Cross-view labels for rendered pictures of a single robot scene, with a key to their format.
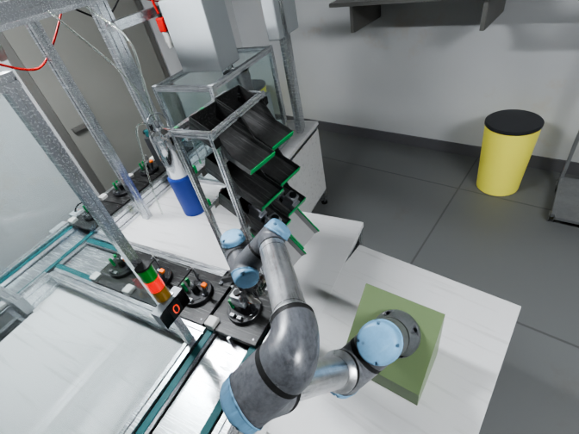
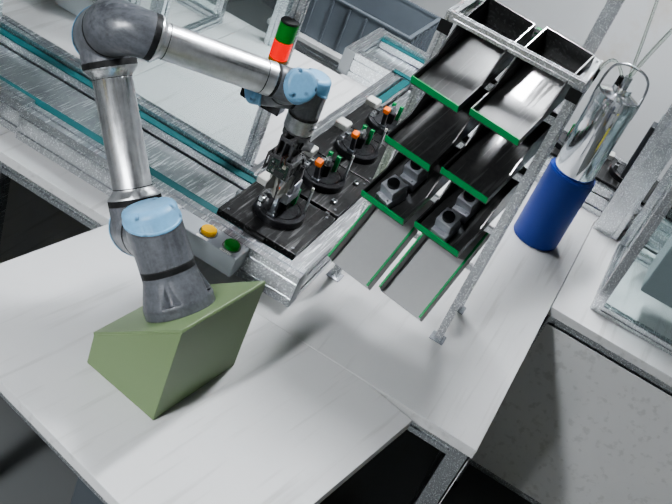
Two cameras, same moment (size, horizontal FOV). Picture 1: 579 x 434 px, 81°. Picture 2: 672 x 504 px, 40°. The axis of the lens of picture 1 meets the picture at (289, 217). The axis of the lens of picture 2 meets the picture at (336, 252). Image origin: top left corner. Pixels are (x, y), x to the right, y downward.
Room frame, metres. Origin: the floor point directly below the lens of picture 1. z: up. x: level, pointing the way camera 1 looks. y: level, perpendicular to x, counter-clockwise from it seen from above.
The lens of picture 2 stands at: (0.25, -1.68, 2.33)
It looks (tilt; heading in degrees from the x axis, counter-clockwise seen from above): 35 degrees down; 68
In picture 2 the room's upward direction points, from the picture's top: 24 degrees clockwise
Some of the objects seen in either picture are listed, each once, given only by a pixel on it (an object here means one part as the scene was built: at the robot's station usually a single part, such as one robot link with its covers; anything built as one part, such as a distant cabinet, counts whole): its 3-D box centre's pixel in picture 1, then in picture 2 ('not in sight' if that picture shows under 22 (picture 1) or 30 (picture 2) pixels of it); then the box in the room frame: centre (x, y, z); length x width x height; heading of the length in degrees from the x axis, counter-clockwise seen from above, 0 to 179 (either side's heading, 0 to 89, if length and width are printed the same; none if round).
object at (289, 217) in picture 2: (244, 308); (279, 210); (0.85, 0.26, 0.98); 0.14 x 0.14 x 0.02
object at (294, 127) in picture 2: not in sight; (301, 123); (0.80, 0.19, 1.29); 0.08 x 0.08 x 0.05
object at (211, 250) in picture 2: not in sight; (205, 241); (0.66, 0.14, 0.93); 0.21 x 0.07 x 0.06; 145
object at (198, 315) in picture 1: (194, 288); (325, 167); (1.00, 0.47, 1.01); 0.24 x 0.24 x 0.13; 55
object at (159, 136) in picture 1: (166, 145); (603, 120); (1.80, 0.57, 1.32); 0.14 x 0.14 x 0.38
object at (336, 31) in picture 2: not in sight; (361, 19); (1.52, 2.30, 0.73); 0.62 x 0.42 x 0.23; 145
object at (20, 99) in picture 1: (127, 253); (301, 2); (0.78, 0.50, 1.46); 0.03 x 0.03 x 1.00; 55
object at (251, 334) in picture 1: (245, 312); (277, 215); (0.85, 0.26, 0.96); 0.24 x 0.24 x 0.02; 55
